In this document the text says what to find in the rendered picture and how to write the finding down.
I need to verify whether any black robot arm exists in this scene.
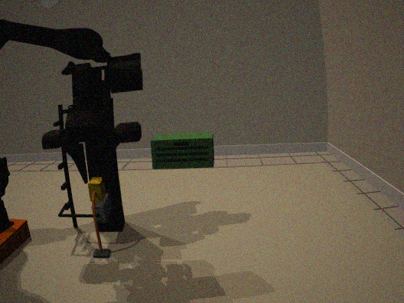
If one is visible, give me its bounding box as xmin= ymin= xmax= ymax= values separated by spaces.
xmin=0 ymin=19 xmax=143 ymax=233

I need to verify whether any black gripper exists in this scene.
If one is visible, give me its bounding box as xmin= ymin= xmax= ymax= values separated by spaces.
xmin=42 ymin=95 xmax=142 ymax=184

